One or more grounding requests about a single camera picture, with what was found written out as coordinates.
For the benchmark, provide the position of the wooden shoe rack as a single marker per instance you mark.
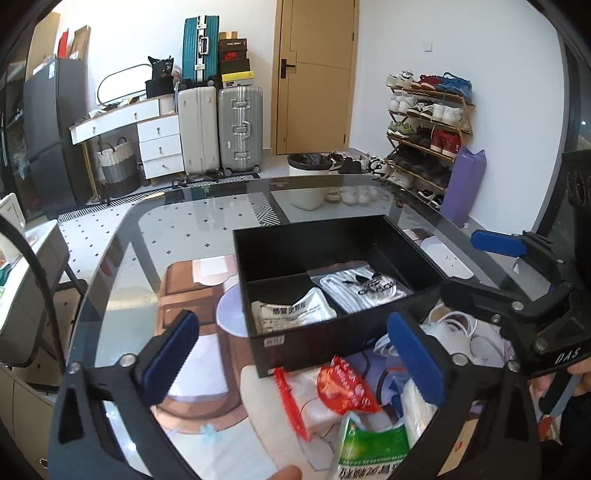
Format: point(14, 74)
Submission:
point(466, 122)

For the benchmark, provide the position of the group of scattered shoes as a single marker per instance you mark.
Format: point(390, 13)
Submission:
point(358, 164)

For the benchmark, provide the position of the grey low cabinet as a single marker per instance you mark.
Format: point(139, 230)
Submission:
point(27, 286)

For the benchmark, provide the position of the purple folded bag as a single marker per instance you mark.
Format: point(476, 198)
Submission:
point(461, 189)

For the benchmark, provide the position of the black divided storage box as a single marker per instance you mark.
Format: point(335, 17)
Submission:
point(286, 355)

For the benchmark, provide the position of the red flat box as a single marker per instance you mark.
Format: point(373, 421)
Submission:
point(63, 44)

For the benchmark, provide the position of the black bag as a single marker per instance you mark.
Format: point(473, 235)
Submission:
point(159, 78)

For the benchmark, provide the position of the black fridge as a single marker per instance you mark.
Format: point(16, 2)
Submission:
point(53, 138)

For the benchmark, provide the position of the grey white woven basket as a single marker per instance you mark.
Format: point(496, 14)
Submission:
point(117, 168)

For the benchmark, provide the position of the silver white packet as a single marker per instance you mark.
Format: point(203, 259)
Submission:
point(295, 314)

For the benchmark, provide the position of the plain black shoe box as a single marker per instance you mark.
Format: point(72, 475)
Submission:
point(235, 67)

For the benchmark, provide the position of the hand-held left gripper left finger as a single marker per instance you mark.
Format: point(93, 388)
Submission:
point(168, 357)

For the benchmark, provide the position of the black white striped rug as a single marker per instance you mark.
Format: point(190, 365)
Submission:
point(152, 191)

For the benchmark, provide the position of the person's left hand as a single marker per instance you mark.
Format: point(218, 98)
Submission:
point(281, 473)

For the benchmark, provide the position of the rows of racked shoes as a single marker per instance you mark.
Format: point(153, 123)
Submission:
point(443, 110)

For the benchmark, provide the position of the white suitcase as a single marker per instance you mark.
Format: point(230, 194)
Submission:
point(198, 129)

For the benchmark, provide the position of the black glass wardrobe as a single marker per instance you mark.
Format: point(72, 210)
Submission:
point(11, 138)

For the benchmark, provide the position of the red ribbed clear packet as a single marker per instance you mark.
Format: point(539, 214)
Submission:
point(288, 397)

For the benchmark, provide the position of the plain white packet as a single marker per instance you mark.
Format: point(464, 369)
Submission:
point(318, 422)

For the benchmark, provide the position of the person's right forearm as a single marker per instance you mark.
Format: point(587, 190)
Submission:
point(577, 429)

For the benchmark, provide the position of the person's right hand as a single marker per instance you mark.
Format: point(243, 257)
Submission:
point(582, 371)

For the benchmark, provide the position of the teal suitcase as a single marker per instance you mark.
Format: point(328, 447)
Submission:
point(194, 46)

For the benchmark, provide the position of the black shoe box red logo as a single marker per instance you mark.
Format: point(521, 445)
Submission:
point(232, 50)

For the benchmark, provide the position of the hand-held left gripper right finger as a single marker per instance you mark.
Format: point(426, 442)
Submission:
point(415, 364)

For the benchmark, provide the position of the white trash bin black liner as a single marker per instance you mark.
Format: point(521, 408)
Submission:
point(307, 184)

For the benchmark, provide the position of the tan wooden door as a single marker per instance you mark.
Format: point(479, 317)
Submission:
point(318, 101)

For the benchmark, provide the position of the red printed packet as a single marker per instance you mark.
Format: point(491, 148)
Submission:
point(344, 383)

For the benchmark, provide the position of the green white packet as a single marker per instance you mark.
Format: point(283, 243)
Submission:
point(364, 452)

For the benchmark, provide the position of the oval mirror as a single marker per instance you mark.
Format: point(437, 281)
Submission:
point(122, 85)

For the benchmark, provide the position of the silver suitcase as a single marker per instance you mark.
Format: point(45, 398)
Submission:
point(240, 129)

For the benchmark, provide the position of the brown cardboard box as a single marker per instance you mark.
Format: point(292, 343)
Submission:
point(81, 41)

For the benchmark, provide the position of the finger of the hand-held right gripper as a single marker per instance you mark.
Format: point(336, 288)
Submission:
point(498, 243)
point(466, 294)

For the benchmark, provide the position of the printed cartoon table mat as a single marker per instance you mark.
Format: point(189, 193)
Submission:
point(198, 295)

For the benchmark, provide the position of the yellow black shoe box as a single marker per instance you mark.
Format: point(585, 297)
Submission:
point(238, 79)

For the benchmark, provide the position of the white desk with drawers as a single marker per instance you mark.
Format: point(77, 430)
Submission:
point(159, 138)

